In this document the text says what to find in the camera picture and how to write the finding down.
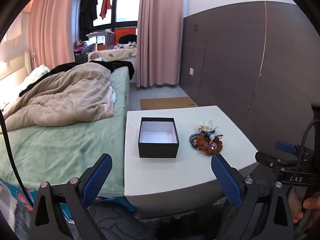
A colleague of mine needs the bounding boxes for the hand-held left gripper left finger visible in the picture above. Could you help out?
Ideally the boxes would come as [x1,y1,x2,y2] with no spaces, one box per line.
[29,153,113,240]

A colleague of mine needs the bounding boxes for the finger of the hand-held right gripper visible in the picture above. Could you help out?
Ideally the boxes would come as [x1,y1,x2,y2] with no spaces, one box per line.
[255,151,300,168]
[275,141,299,155]

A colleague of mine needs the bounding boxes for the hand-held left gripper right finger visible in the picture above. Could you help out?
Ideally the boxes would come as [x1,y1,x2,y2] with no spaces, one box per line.
[211,153,295,240]

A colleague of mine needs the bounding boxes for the brown bead bracelet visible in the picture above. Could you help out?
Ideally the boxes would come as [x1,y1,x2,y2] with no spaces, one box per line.
[197,133,223,156]

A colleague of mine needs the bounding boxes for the grey-blue bead bracelet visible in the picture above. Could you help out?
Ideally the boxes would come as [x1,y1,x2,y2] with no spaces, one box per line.
[189,133,201,150]

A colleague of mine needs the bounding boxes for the white flower hair clip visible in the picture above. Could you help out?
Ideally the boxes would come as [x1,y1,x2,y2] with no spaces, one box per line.
[197,120,217,132]

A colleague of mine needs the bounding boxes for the black box white inside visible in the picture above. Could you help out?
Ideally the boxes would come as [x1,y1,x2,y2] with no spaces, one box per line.
[138,117,180,158]

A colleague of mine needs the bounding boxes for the person's right hand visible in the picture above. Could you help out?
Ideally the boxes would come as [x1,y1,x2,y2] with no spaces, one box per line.
[290,187,320,221]

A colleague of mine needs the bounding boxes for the bed with green sheet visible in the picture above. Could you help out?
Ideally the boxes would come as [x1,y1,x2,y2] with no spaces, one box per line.
[0,62,137,197]

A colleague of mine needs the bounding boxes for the white table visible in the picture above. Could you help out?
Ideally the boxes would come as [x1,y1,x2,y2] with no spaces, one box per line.
[124,105,259,220]

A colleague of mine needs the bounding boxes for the pink white fluffy cloth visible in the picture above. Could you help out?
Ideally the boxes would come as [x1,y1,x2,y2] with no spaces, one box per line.
[105,86,117,113]

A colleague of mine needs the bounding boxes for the teal printed bed skirt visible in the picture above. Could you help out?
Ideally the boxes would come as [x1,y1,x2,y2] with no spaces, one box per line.
[0,179,137,214]

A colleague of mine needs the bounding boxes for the beige blanket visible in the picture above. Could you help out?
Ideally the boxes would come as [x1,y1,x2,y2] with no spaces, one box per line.
[4,62,116,131]

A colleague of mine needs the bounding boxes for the flat brown cardboard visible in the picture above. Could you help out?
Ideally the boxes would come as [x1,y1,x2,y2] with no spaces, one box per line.
[140,97,197,110]

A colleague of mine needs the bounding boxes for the white pillow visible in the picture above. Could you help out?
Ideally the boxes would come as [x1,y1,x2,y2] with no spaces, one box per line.
[20,64,51,91]

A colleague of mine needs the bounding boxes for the cream printed cushion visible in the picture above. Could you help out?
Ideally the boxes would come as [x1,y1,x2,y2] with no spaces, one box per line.
[88,47,138,62]

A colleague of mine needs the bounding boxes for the pink plush toys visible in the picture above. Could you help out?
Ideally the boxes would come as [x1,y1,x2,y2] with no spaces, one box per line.
[73,40,88,55]

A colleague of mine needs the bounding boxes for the panda plush toys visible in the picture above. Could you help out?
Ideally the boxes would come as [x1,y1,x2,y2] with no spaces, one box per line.
[114,42,138,50]

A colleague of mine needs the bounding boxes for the white rack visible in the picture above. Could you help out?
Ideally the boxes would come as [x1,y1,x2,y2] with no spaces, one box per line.
[86,31,116,52]

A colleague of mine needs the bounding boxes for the wide pink curtain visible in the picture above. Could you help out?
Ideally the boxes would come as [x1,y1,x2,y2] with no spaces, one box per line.
[28,0,78,70]

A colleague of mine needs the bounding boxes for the narrow pink curtain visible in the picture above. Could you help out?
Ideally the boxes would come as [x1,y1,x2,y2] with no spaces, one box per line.
[136,0,187,88]

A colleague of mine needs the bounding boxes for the black hanging garments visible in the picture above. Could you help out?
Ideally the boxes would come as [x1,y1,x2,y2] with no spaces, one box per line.
[78,0,99,41]

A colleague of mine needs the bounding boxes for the window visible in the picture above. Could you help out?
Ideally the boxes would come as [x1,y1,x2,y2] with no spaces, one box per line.
[74,0,141,43]

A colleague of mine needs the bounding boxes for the orange hanging garment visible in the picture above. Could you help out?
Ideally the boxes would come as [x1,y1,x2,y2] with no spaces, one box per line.
[99,0,113,20]

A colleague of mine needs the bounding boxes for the black cable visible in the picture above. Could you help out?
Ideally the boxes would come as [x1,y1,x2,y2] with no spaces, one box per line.
[292,119,320,233]
[0,110,27,193]

